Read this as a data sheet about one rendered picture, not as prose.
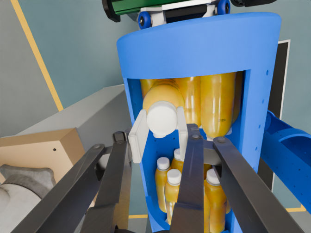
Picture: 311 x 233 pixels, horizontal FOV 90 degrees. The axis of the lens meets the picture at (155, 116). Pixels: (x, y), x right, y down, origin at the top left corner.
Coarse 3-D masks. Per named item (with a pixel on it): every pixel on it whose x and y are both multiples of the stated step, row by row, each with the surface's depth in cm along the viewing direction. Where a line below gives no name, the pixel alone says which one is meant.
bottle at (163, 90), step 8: (160, 80) 31; (168, 80) 30; (152, 88) 24; (160, 88) 23; (168, 88) 23; (176, 88) 25; (152, 96) 22; (160, 96) 21; (168, 96) 21; (176, 96) 22; (144, 104) 23; (152, 104) 20; (176, 104) 21; (184, 104) 23; (176, 112) 21
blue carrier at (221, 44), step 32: (160, 32) 19; (192, 32) 18; (224, 32) 18; (256, 32) 19; (128, 64) 24; (160, 64) 20; (192, 64) 19; (224, 64) 19; (256, 64) 20; (128, 96) 34; (256, 96) 22; (256, 128) 25; (256, 160) 29; (160, 224) 37
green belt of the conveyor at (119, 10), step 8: (112, 0) 46; (120, 0) 45; (128, 0) 45; (136, 0) 45; (144, 0) 45; (152, 0) 45; (160, 0) 45; (168, 0) 45; (176, 0) 45; (184, 0) 46; (120, 8) 47; (128, 8) 47; (136, 8) 47
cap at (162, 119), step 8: (160, 104) 19; (168, 104) 20; (152, 112) 19; (160, 112) 19; (168, 112) 18; (152, 120) 19; (160, 120) 19; (168, 120) 19; (176, 120) 19; (152, 128) 19; (160, 128) 19; (168, 128) 19
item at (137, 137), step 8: (144, 112) 19; (136, 120) 17; (144, 120) 18; (136, 128) 15; (144, 128) 18; (128, 136) 14; (136, 136) 14; (144, 136) 17; (136, 144) 14; (144, 144) 17; (136, 152) 14; (136, 160) 14
